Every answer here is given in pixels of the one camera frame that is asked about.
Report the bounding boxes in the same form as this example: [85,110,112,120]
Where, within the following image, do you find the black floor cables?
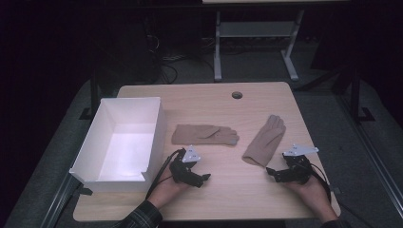
[145,18,217,86]

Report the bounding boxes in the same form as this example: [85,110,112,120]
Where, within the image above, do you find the white cardboard box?
[68,96,168,193]

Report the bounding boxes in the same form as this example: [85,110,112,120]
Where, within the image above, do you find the person's right hand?
[281,175,338,223]

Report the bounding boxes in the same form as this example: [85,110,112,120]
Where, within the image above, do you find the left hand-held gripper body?
[168,144,202,185]

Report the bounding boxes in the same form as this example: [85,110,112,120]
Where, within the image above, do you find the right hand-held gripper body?
[281,143,319,185]

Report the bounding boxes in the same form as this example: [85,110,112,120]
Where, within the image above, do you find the aluminium rail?
[40,173,82,228]
[336,93,403,212]

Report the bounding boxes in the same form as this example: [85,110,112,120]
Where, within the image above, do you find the beige knit glove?
[171,123,240,147]
[241,114,287,168]

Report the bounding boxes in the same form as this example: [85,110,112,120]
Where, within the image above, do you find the right hand-held gripper black cable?
[308,161,376,228]

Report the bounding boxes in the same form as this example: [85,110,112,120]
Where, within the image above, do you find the white metal desk frame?
[202,0,350,83]

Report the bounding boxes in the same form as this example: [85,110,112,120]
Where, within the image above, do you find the person's left hand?
[146,175,191,210]

